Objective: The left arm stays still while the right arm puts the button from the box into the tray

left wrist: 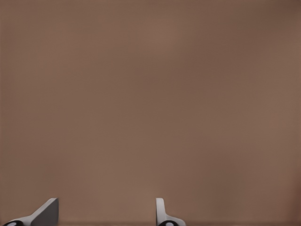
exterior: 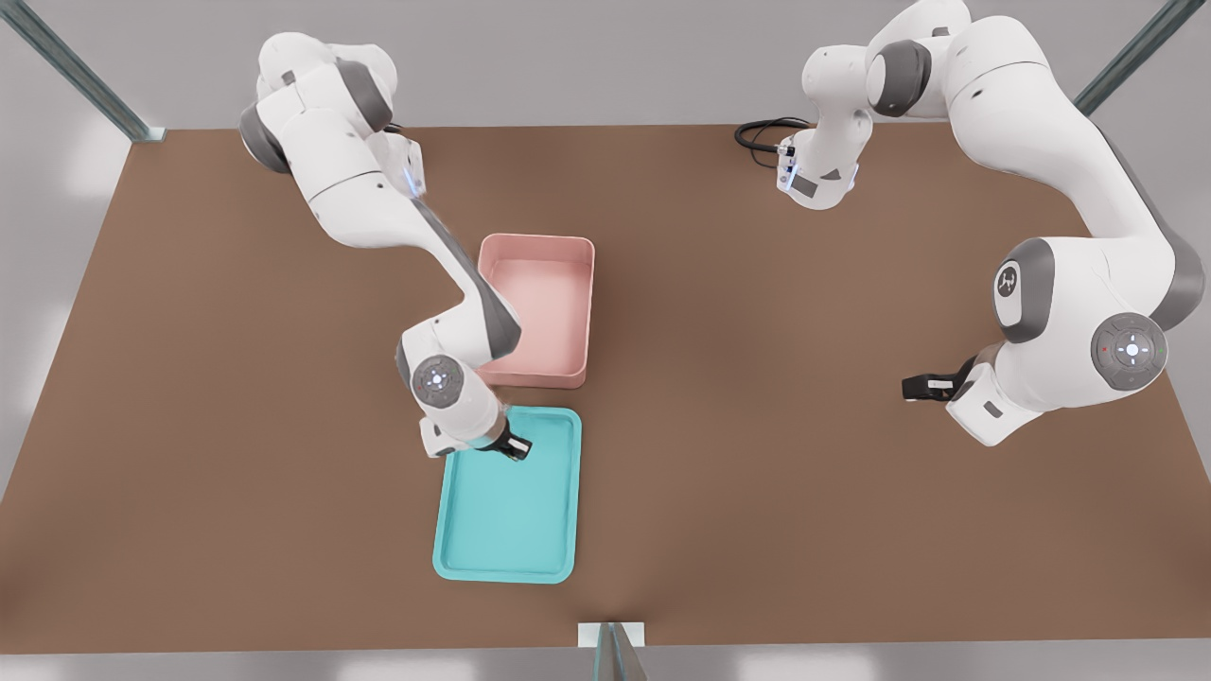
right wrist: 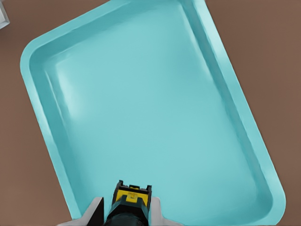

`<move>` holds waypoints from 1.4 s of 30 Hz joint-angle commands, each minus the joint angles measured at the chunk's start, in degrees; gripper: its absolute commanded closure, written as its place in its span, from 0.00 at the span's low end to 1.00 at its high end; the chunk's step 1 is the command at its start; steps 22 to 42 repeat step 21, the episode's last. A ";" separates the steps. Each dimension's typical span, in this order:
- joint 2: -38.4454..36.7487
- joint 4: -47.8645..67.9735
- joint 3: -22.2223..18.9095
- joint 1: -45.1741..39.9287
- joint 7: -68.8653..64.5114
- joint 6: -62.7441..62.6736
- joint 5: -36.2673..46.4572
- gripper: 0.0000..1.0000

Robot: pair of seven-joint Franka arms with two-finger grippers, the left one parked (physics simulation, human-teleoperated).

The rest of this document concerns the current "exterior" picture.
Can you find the pale blue-green tray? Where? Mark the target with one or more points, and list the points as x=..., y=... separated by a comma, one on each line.
x=508, y=501

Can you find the pink rectangular box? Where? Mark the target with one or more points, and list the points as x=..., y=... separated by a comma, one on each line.
x=539, y=310

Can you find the silver frame post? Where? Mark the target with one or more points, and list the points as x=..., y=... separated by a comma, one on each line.
x=613, y=651
x=80, y=76
x=1131, y=55

